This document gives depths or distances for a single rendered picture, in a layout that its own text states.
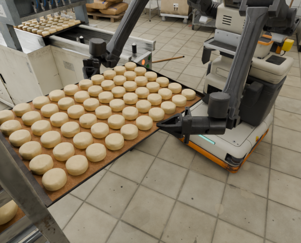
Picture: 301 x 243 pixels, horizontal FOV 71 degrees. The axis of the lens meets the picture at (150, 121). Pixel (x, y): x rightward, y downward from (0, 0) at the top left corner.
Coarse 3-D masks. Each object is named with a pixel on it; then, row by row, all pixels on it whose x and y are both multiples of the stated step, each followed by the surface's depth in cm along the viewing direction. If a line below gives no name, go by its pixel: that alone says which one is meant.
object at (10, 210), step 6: (6, 204) 41; (12, 204) 41; (0, 210) 41; (6, 210) 41; (12, 210) 41; (18, 210) 43; (0, 216) 40; (6, 216) 40; (12, 216) 41; (18, 216) 42; (0, 222) 40; (6, 222) 41; (12, 222) 41; (0, 228) 40; (6, 228) 40
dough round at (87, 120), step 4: (84, 116) 64; (88, 116) 64; (92, 116) 64; (80, 120) 62; (84, 120) 62; (88, 120) 62; (92, 120) 62; (96, 120) 64; (80, 124) 64; (84, 124) 62; (88, 124) 62; (92, 124) 62
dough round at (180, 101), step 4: (176, 96) 74; (180, 96) 74; (184, 96) 74; (172, 100) 73; (176, 100) 72; (180, 100) 72; (184, 100) 72; (176, 104) 72; (180, 104) 72; (184, 104) 73
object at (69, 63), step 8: (72, 40) 164; (80, 40) 154; (88, 40) 164; (104, 40) 164; (56, 48) 156; (64, 48) 153; (128, 48) 153; (136, 48) 145; (56, 56) 162; (64, 56) 157; (72, 56) 152; (80, 56) 147; (88, 56) 143; (136, 56) 142; (56, 64) 168; (64, 64) 162; (72, 64) 157; (80, 64) 152; (64, 72) 169; (72, 72) 163; (80, 72) 158; (64, 80) 175; (72, 80) 169; (80, 80) 163
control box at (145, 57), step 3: (144, 54) 145; (147, 54) 145; (150, 54) 148; (138, 57) 142; (141, 57) 142; (144, 57) 142; (147, 57) 145; (135, 60) 138; (138, 60) 138; (141, 60) 140; (147, 60) 147; (150, 60) 151; (138, 63) 138; (141, 63) 141; (144, 63) 145; (147, 63) 148; (150, 63) 152; (144, 66) 146; (150, 66) 154
